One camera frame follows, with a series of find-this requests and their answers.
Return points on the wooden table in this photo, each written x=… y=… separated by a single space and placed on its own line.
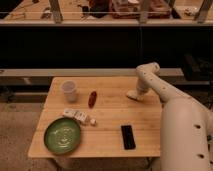
x=111 y=110

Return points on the white crumpled packet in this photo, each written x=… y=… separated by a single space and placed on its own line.
x=79 y=116

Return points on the white sponge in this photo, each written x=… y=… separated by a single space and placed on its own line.
x=132 y=94

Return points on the translucent plastic cup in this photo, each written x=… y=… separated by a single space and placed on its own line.
x=69 y=89

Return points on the background metal shelf rack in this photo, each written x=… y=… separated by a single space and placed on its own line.
x=67 y=37

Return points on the red sausage-shaped object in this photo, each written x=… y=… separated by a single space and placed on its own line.
x=92 y=99

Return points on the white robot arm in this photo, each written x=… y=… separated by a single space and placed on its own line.
x=185 y=123

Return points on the black rectangular phone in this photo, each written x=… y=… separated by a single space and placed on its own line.
x=128 y=138

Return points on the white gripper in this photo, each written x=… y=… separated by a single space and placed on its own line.
x=141 y=87

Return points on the green round plate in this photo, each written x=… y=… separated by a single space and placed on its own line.
x=62 y=136

